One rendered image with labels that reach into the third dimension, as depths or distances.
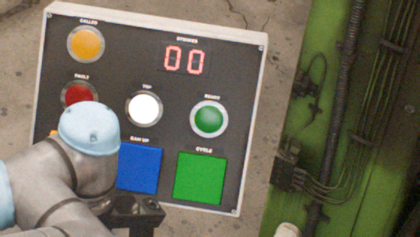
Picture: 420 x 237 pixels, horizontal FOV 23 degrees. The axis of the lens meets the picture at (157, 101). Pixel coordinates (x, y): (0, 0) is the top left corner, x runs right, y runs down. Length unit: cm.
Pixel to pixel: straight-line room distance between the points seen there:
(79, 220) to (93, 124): 13
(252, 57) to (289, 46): 186
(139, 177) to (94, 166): 32
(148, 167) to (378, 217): 51
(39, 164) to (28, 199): 5
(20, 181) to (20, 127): 181
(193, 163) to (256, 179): 139
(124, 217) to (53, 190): 22
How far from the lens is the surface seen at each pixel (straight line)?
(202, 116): 154
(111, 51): 153
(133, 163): 156
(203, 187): 157
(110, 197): 133
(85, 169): 125
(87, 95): 155
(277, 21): 346
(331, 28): 167
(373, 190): 185
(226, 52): 152
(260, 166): 297
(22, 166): 122
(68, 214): 117
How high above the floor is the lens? 218
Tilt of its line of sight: 44 degrees down
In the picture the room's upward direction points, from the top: 6 degrees clockwise
